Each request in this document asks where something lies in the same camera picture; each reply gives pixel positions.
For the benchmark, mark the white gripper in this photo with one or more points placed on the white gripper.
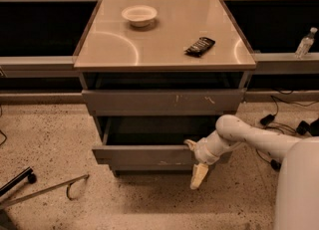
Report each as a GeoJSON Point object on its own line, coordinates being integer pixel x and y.
{"type": "Point", "coordinates": [201, 153]}

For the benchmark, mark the grey drawer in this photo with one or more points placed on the grey drawer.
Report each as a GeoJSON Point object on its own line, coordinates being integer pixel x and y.
{"type": "Point", "coordinates": [162, 102]}
{"type": "Point", "coordinates": [150, 140]}
{"type": "Point", "coordinates": [187, 167]}

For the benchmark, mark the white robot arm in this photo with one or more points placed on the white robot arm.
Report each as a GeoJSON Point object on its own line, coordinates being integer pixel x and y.
{"type": "Point", "coordinates": [297, 195]}

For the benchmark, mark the grey bottom drawer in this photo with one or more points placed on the grey bottom drawer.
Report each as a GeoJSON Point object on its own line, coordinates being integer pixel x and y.
{"type": "Point", "coordinates": [187, 167]}

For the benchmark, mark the grey drawer cabinet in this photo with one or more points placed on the grey drawer cabinet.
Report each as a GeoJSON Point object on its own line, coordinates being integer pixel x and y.
{"type": "Point", "coordinates": [117, 56]}

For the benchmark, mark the grey top drawer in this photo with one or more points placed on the grey top drawer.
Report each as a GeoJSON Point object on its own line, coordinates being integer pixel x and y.
{"type": "Point", "coordinates": [162, 102]}

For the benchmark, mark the black office chair base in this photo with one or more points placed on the black office chair base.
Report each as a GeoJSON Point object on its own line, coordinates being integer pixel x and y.
{"type": "Point", "coordinates": [312, 128]}

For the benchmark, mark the black snack bar wrapper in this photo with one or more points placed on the black snack bar wrapper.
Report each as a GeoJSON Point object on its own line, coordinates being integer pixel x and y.
{"type": "Point", "coordinates": [200, 47]}

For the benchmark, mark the metal stand with hook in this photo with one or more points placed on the metal stand with hook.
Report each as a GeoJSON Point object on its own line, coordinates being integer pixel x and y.
{"type": "Point", "coordinates": [67, 184]}

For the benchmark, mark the white bowl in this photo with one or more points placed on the white bowl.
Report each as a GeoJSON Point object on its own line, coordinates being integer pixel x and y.
{"type": "Point", "coordinates": [139, 15]}

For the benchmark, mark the clear plastic water bottle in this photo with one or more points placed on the clear plastic water bottle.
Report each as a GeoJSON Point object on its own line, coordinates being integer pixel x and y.
{"type": "Point", "coordinates": [306, 43]}

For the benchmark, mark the black caster leg left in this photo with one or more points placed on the black caster leg left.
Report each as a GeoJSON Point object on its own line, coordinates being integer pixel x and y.
{"type": "Point", "coordinates": [27, 173]}

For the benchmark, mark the black power adapter with cable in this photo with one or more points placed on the black power adapter with cable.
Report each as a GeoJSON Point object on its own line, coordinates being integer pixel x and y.
{"type": "Point", "coordinates": [269, 122]}

